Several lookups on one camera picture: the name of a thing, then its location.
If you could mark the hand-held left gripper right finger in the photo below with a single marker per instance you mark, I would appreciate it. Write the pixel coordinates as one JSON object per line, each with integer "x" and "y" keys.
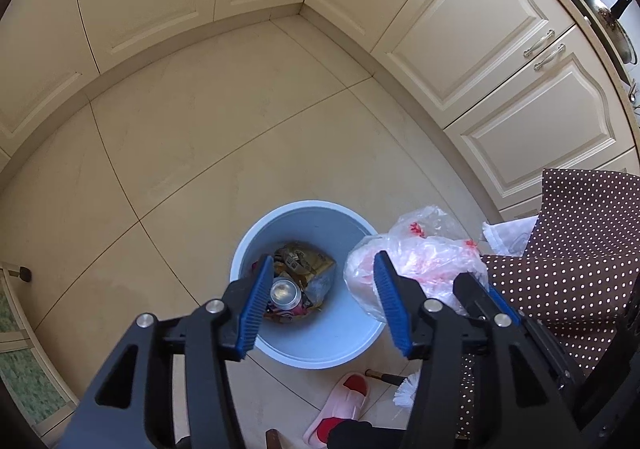
{"x": 392, "y": 304}

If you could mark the white plastic bag red print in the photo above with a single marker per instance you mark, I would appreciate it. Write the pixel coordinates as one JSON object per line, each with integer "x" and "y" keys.
{"x": 430, "y": 259}

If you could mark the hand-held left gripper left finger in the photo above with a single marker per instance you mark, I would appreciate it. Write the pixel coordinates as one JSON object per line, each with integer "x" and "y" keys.
{"x": 255, "y": 309}

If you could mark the olive printed snack bag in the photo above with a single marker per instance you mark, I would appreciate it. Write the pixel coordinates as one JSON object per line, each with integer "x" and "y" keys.
{"x": 305, "y": 261}

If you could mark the patterned glass door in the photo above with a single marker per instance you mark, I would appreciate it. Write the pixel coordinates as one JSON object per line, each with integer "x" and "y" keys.
{"x": 20, "y": 359}

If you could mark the red soda can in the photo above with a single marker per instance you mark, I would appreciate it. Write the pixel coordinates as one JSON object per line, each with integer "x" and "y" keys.
{"x": 285, "y": 293}

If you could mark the blue trash bin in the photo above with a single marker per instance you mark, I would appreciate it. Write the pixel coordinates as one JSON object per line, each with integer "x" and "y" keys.
{"x": 325, "y": 334}

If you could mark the silver plastic wrapper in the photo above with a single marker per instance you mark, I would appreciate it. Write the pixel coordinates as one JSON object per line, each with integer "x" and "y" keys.
{"x": 320, "y": 286}

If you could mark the white brush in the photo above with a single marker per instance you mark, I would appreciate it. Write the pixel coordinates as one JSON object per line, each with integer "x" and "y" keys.
{"x": 407, "y": 388}

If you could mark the wooden furniture leg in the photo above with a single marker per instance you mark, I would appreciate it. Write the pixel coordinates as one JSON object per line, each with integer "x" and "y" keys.
{"x": 273, "y": 440}

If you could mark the steel wok with lid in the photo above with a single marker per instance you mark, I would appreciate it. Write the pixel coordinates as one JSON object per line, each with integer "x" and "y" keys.
{"x": 612, "y": 29}

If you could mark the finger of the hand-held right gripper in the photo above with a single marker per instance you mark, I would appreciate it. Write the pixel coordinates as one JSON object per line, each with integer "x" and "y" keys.
{"x": 475, "y": 291}

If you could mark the brown polka dot tablecloth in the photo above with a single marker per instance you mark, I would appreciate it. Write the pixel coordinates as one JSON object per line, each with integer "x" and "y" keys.
{"x": 575, "y": 254}

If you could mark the cream base cabinets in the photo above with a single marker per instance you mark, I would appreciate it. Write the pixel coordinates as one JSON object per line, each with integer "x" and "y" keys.
{"x": 475, "y": 54}

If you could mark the white cloth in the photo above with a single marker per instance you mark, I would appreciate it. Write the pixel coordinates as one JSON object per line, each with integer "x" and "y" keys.
{"x": 507, "y": 236}

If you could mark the pink and red slipper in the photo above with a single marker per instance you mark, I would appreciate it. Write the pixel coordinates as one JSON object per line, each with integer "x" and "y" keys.
{"x": 342, "y": 401}

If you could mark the door stopper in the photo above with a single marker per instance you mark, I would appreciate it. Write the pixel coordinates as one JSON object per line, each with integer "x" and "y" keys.
{"x": 22, "y": 273}

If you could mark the person's foot in black sock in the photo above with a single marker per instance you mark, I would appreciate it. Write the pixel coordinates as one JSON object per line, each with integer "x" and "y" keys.
{"x": 350, "y": 435}

